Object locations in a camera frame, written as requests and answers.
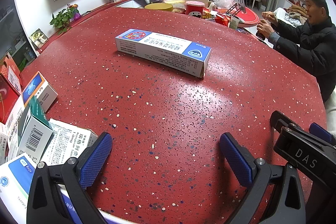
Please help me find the long white blue medicine box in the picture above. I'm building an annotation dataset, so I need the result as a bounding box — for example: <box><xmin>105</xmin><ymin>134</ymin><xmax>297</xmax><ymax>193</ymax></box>
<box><xmin>115</xmin><ymin>29</ymin><xmax>212</xmax><ymax>78</ymax></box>

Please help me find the pile of clothes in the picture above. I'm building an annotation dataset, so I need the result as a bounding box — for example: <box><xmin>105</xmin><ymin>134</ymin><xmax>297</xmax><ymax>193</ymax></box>
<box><xmin>285</xmin><ymin>4</ymin><xmax>307</xmax><ymax>26</ymax></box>

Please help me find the small photo card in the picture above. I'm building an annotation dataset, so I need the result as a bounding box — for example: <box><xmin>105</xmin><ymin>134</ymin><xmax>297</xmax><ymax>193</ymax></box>
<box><xmin>29</xmin><ymin>29</ymin><xmax>48</xmax><ymax>49</ymax></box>

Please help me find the blue orange white medicine box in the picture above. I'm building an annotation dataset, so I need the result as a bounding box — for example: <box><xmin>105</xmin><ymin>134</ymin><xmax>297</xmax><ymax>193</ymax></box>
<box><xmin>21</xmin><ymin>71</ymin><xmax>59</xmax><ymax>112</ymax></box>

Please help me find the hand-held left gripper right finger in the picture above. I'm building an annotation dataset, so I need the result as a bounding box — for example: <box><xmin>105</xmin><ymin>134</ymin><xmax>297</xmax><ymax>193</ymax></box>
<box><xmin>219</xmin><ymin>132</ymin><xmax>307</xmax><ymax>224</ymax></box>

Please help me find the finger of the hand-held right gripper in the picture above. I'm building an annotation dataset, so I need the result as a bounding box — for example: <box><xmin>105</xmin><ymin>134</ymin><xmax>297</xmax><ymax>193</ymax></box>
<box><xmin>270</xmin><ymin>110</ymin><xmax>326</xmax><ymax>170</ymax></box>
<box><xmin>309</xmin><ymin>123</ymin><xmax>330</xmax><ymax>147</ymax></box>

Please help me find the red cardboard gift box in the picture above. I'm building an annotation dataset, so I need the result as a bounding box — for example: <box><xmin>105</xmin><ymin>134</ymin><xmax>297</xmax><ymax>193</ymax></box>
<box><xmin>0</xmin><ymin>54</ymin><xmax>23</xmax><ymax>123</ymax></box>

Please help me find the yellow round container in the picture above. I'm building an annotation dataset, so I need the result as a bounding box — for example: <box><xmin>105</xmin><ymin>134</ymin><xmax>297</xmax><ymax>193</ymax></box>
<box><xmin>144</xmin><ymin>3</ymin><xmax>174</xmax><ymax>12</ymax></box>

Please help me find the red cylindrical canister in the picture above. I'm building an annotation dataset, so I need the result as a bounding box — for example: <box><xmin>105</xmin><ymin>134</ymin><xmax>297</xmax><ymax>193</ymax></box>
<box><xmin>185</xmin><ymin>1</ymin><xmax>205</xmax><ymax>19</ymax></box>

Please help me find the red round side table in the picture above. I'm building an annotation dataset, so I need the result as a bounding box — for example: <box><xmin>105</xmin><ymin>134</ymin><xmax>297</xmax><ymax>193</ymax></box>
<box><xmin>238</xmin><ymin>5</ymin><xmax>260</xmax><ymax>28</ymax></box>

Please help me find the pile of medicine boxes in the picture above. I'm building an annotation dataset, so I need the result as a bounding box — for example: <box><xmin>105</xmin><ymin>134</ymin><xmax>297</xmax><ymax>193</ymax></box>
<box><xmin>0</xmin><ymin>95</ymin><xmax>98</xmax><ymax>216</ymax></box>

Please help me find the green potted plant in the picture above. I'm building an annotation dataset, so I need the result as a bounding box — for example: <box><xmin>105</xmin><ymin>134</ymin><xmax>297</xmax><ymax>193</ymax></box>
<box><xmin>49</xmin><ymin>4</ymin><xmax>79</xmax><ymax>35</ymax></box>

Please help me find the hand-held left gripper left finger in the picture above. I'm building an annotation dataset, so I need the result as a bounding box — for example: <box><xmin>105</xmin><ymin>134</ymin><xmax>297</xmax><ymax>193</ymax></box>
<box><xmin>26</xmin><ymin>132</ymin><xmax>113</xmax><ymax>224</ymax></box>

